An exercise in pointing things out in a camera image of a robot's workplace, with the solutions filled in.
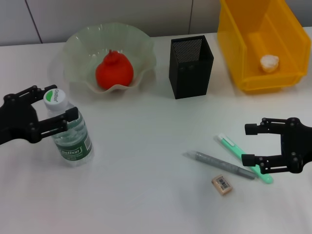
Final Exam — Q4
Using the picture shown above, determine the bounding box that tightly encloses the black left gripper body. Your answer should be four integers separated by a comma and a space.
0, 94, 41, 146

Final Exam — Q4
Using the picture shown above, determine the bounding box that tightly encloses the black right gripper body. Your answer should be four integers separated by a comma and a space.
279, 117, 312, 175

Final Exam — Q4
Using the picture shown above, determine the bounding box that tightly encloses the clear water bottle green label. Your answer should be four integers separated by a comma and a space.
43, 89, 95, 168

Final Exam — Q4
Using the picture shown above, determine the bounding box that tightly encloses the mint green pen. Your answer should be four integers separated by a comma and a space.
214, 133, 274, 185

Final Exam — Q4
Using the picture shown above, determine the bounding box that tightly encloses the beige eraser with barcode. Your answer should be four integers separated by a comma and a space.
211, 174, 234, 196

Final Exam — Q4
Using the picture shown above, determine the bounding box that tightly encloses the white paper ball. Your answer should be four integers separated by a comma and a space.
259, 54, 281, 73

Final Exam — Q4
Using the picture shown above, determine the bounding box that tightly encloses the red-orange knobbed orange fruit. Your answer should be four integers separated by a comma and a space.
95, 49, 135, 91

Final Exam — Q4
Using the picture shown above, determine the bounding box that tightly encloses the grey glitter pen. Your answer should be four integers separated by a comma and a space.
182, 150, 257, 181

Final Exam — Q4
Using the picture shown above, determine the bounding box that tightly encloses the black mesh pen holder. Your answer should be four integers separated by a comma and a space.
169, 35, 215, 99

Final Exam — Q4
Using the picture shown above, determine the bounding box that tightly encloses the translucent green wavy glass bowl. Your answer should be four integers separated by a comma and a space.
62, 23, 157, 95

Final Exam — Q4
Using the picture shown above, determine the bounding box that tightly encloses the yellow plastic storage bin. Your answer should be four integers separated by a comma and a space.
216, 0, 312, 95

